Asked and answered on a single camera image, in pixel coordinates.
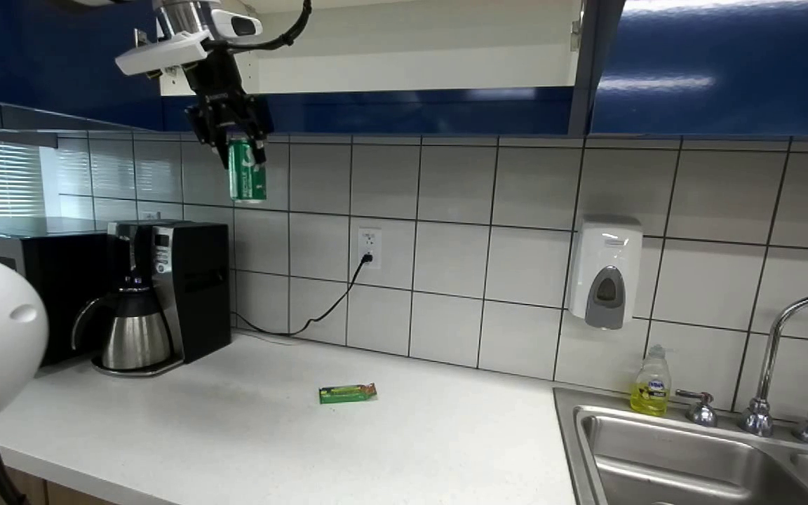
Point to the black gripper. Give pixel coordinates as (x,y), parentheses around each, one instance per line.
(222,103)

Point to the green soda can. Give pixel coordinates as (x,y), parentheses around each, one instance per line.
(248,178)

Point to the black steel coffee maker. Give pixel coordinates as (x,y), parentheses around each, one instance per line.
(197,291)

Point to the stainless steel carafe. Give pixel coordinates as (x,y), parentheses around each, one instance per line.
(133,339)

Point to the black microwave oven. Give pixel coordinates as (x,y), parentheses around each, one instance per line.
(64,283)

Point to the blue cabinet door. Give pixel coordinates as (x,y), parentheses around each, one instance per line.
(41,46)
(595,65)

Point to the green snack packet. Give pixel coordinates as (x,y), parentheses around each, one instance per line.
(349,395)

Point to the metal cabinet hinge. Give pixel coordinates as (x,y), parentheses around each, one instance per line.
(577,27)

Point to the wooden base cabinet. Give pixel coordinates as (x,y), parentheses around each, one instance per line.
(41,492)

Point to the yellow dish soap bottle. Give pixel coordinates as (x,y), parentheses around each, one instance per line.
(649,389)

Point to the stainless steel sink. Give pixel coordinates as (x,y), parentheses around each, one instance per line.
(666,458)

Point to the chrome sink faucet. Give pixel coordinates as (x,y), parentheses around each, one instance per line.
(778,339)

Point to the white wall outlet with plug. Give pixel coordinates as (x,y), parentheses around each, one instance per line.
(368,244)

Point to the white open wall cabinet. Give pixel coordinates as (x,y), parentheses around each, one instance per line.
(423,58)

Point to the white wall soap dispenser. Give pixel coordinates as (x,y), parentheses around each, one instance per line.
(604,258)

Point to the closed blue wall cabinet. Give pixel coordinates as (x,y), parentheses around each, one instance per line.
(732,65)

